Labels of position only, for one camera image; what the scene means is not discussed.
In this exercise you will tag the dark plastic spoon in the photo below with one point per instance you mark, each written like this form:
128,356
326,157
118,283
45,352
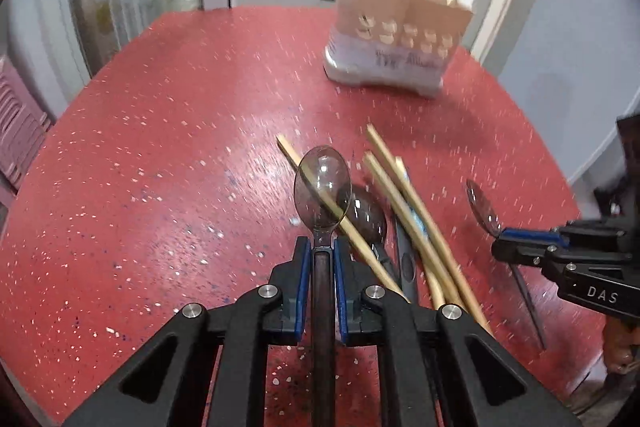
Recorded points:
370,219

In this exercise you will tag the pink slatted plastic stool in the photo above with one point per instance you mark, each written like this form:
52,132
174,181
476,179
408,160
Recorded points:
20,122

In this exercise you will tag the clear plastic spoon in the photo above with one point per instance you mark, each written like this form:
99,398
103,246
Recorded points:
482,207
322,332

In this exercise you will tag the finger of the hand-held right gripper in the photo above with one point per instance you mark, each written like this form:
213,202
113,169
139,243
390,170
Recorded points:
520,253
535,235

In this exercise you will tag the grey plastic utensil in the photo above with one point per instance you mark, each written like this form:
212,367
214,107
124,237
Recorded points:
407,267

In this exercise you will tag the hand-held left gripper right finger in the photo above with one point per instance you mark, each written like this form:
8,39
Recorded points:
342,287

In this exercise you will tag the beige utensil holder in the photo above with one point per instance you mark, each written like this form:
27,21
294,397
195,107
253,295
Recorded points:
395,37

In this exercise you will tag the blue patterned wooden chopstick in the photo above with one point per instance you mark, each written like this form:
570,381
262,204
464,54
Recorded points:
416,219

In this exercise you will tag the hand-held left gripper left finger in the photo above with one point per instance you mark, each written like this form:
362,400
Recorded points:
300,287

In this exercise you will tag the person's right hand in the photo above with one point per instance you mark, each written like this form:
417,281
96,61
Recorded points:
620,344

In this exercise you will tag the plain wooden chopstick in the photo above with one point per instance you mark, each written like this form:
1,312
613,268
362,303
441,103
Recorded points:
365,248
387,188
386,152

